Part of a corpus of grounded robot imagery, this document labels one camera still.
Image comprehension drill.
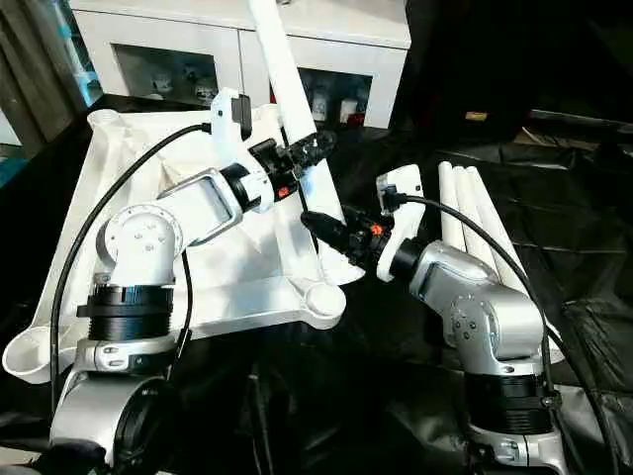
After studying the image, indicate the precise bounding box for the white plastic table leg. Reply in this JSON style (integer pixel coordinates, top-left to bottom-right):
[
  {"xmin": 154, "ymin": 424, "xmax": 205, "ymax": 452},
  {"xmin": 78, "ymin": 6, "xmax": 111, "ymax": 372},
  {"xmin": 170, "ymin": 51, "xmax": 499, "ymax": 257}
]
[
  {"xmin": 438, "ymin": 161, "xmax": 469, "ymax": 248},
  {"xmin": 467, "ymin": 166, "xmax": 565, "ymax": 365},
  {"xmin": 452, "ymin": 165, "xmax": 498, "ymax": 271},
  {"xmin": 245, "ymin": 0, "xmax": 362, "ymax": 286}
]

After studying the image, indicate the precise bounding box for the white plastic table top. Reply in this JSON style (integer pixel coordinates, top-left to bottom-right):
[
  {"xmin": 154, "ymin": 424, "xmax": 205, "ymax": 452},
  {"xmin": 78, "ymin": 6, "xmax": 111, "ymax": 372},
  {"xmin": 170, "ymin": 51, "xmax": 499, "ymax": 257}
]
[{"xmin": 2, "ymin": 103, "xmax": 365, "ymax": 387}]

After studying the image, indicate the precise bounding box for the white cabinet with glass doors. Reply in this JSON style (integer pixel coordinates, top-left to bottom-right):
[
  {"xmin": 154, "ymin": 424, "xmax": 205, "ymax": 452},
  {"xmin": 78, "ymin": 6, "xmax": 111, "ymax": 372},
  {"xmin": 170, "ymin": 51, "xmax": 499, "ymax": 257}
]
[{"xmin": 68, "ymin": 0, "xmax": 412, "ymax": 131}]

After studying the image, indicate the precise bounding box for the black plastic mat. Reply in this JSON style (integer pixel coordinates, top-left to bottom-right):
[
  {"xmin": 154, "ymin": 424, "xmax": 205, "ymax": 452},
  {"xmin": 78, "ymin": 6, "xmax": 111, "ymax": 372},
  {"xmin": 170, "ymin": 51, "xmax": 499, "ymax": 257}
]
[{"xmin": 0, "ymin": 93, "xmax": 633, "ymax": 475}]

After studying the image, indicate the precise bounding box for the teal plastic stool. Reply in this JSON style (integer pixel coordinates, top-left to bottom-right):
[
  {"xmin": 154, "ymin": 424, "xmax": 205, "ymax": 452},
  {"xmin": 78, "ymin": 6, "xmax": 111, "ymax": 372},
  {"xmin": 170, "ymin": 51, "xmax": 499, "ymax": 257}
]
[{"xmin": 53, "ymin": 0, "xmax": 103, "ymax": 108}]

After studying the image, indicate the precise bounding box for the grey curtain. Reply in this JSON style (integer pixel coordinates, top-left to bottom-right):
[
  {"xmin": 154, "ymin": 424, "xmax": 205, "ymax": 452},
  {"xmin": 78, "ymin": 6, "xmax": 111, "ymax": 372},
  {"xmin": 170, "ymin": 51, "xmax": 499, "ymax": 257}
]
[{"xmin": 0, "ymin": 0, "xmax": 85, "ymax": 144}]

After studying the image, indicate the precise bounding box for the blue floor mat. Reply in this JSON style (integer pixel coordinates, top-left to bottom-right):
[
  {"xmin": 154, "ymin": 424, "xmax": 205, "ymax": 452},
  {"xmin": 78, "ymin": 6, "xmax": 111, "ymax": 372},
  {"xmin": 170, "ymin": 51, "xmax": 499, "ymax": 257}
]
[{"xmin": 0, "ymin": 147, "xmax": 31, "ymax": 189}]

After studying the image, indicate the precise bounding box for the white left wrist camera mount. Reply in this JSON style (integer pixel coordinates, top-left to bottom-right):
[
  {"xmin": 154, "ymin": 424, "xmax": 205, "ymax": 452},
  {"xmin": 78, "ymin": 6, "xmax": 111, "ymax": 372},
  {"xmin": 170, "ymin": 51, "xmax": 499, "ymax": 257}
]
[{"xmin": 207, "ymin": 87, "xmax": 274, "ymax": 215}]

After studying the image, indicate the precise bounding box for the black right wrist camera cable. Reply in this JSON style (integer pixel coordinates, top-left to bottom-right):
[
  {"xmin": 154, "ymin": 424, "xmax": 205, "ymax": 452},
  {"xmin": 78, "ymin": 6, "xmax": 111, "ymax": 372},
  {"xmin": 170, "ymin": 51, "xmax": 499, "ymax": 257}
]
[{"xmin": 390, "ymin": 190, "xmax": 622, "ymax": 475}]

